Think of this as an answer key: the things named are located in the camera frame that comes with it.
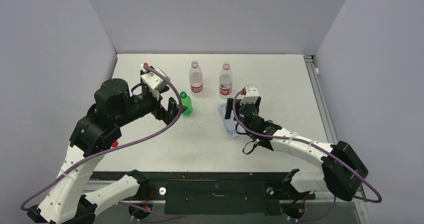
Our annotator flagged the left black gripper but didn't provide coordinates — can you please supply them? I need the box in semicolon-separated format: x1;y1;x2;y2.
114;85;187;127

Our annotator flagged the green plastic bottle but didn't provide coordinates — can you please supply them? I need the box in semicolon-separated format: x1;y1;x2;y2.
180;91;193;116

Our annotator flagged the clear bottle blue cap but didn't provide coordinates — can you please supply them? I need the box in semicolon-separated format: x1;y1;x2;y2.
217;103;240;139

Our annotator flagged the clear bottle red blue label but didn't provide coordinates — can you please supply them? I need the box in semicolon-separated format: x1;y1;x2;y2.
219;62;233;96

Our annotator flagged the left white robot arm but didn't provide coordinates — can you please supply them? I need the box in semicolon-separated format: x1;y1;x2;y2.
21;66;185;224

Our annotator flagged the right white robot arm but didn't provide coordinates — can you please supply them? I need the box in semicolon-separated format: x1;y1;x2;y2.
225;98;369;201

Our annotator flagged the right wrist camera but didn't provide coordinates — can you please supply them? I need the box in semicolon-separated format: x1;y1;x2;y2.
240;85;260;105

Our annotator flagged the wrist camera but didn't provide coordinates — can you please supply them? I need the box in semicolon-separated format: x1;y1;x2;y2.
140;62;171;101
240;85;260;105

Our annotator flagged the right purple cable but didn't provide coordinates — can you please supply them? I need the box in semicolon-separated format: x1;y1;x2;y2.
231;90;383;222

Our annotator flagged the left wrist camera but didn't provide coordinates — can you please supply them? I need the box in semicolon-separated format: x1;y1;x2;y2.
140;62;171;101

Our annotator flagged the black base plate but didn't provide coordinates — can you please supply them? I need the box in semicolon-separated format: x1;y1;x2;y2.
89;171;332;217

